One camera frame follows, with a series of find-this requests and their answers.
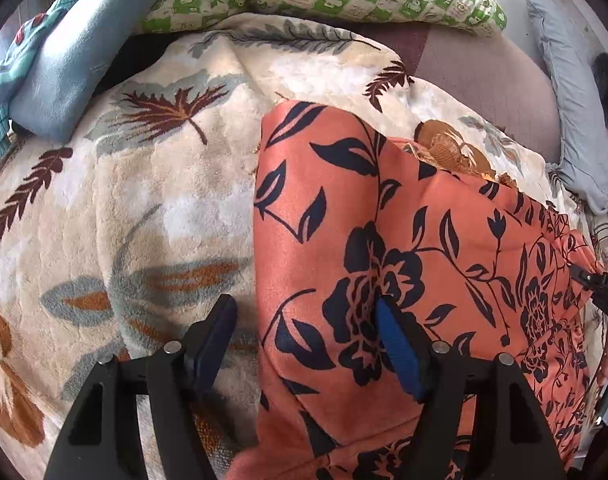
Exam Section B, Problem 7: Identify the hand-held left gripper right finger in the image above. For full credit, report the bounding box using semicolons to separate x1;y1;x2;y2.
375;298;568;480

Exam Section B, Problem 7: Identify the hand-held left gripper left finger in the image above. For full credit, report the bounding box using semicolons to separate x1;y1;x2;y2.
44;294;239;480

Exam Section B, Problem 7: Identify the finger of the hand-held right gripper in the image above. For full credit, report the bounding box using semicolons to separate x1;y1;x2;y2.
571;265;606;287

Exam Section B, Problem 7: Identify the orange floral print garment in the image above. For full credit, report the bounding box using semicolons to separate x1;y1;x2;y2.
224;100;607;480

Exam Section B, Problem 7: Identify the cream leaf print blanket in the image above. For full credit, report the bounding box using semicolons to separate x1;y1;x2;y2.
0;12;605;480

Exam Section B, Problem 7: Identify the grey-blue frilled pillow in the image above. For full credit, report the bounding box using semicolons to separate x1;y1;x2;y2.
526;0;608;216

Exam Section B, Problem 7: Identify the brown knitted cloth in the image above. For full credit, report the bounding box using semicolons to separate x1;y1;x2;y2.
403;119;510;183

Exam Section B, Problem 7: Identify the mauve quilted bed sheet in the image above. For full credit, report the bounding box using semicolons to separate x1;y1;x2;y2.
354;22;567;166

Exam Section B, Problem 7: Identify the black cloth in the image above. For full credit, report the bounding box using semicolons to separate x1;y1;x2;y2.
91;35;177;98

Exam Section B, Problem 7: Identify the light blue folded cloth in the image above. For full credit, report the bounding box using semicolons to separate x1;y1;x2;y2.
8;0;205;143

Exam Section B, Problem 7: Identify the teal knitted garment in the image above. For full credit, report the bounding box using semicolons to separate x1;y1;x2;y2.
0;0;88;167

